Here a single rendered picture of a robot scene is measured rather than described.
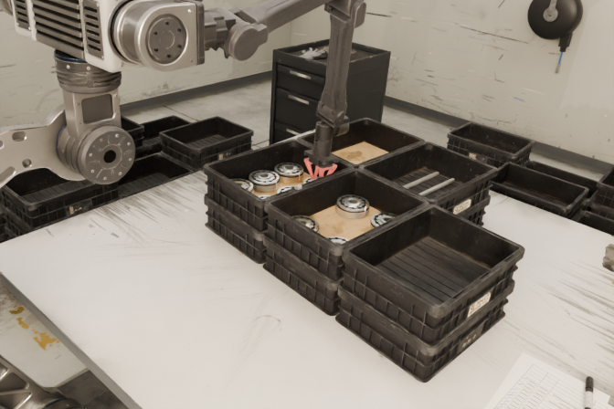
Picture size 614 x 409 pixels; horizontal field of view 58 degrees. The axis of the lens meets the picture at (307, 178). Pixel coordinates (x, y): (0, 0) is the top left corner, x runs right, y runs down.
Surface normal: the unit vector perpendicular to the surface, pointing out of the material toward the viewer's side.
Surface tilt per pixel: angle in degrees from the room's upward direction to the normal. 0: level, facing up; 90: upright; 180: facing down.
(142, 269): 0
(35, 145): 90
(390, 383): 0
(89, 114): 90
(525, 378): 0
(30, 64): 90
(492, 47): 90
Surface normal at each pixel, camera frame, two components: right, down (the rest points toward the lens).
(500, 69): -0.65, 0.29
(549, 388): 0.07, -0.89
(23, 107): 0.76, 0.34
